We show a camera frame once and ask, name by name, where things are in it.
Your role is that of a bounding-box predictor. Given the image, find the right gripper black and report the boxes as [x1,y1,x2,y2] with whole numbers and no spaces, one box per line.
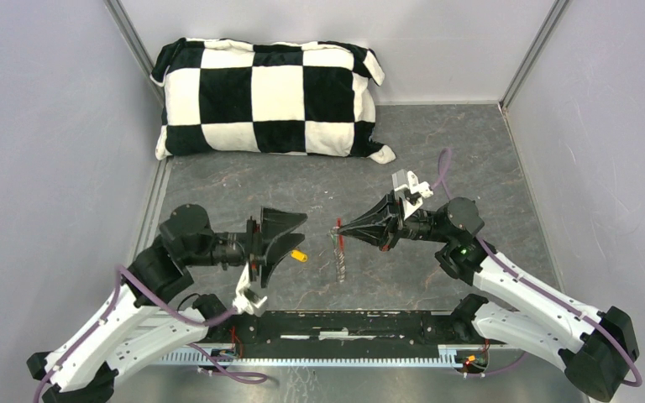
[338,189,453,251]

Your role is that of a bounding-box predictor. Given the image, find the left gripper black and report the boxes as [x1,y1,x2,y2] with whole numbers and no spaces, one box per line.
[186,204,309,286]

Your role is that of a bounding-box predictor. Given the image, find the yellow key tag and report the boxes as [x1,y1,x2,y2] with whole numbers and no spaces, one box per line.
[291,250,308,263]

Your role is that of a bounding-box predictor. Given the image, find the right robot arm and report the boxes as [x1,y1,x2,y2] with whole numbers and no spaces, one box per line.
[335,192,642,402]

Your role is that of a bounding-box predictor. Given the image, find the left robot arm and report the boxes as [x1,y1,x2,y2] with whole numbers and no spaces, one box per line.
[27,204,307,402]

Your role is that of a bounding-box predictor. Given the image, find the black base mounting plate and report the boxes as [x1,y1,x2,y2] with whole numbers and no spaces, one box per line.
[201,294,488,359]

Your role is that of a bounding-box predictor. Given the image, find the black white checkered pillow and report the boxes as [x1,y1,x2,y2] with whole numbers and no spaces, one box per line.
[150,38,396,165]

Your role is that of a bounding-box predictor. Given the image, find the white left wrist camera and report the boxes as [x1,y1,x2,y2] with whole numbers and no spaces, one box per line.
[232,264,268,317]

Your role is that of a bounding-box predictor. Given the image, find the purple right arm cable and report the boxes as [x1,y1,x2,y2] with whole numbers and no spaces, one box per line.
[431,147,644,388]

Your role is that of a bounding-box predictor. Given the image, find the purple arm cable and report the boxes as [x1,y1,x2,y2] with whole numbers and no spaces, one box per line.
[431,147,644,388]
[32,265,240,403]

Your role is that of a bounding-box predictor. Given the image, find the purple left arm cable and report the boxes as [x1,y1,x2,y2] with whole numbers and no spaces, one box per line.
[32,265,240,403]

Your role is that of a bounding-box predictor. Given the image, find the white slotted cable duct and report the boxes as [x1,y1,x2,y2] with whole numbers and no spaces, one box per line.
[153,347,485,369]

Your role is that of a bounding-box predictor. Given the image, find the right aluminium frame rail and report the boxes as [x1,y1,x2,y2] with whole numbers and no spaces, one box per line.
[498,0,571,115]

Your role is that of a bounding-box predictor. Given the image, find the aluminium frame rail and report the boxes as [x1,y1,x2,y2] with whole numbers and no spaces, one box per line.
[498,0,571,115]
[104,0,165,107]

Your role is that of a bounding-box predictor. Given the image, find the left aluminium frame rail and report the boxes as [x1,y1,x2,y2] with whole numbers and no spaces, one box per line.
[104,0,165,107]

